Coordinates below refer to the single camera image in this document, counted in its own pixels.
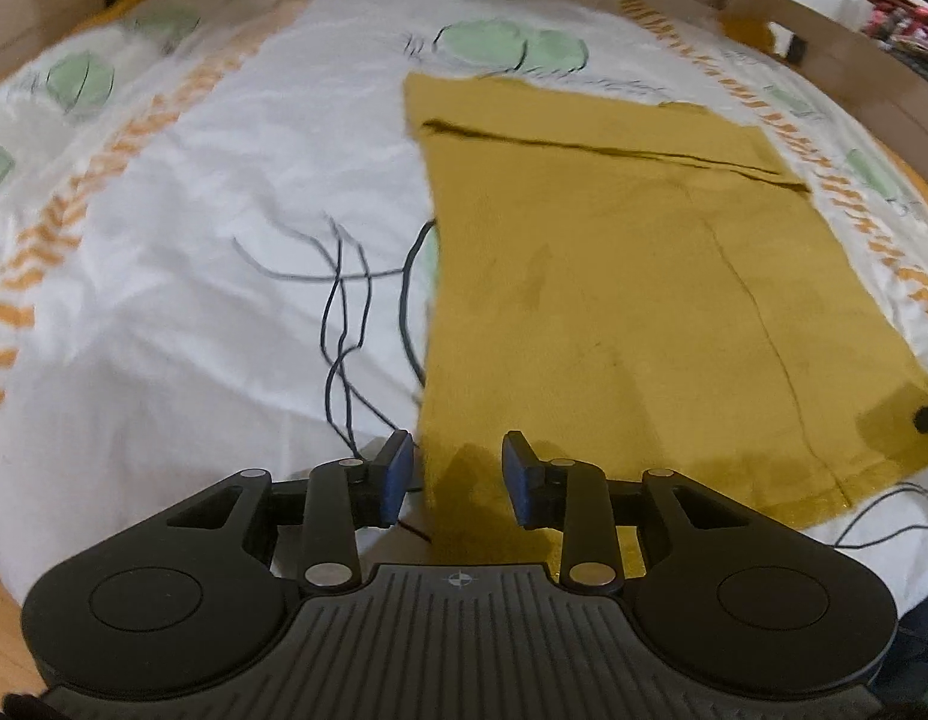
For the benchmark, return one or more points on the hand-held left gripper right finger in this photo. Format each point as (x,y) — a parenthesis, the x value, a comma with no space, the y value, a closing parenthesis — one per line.
(518,480)

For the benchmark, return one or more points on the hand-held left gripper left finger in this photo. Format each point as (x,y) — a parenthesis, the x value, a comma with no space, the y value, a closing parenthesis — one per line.
(396,476)

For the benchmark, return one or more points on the mustard yellow long-sleeve shirt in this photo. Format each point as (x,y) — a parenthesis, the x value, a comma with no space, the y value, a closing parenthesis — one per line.
(621,277)

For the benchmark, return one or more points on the colourful clothes pile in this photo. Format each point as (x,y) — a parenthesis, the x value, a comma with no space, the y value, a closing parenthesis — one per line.
(906,22)

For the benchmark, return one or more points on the white leaf-print bed blanket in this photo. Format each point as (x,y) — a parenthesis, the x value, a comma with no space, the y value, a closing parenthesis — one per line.
(209,277)

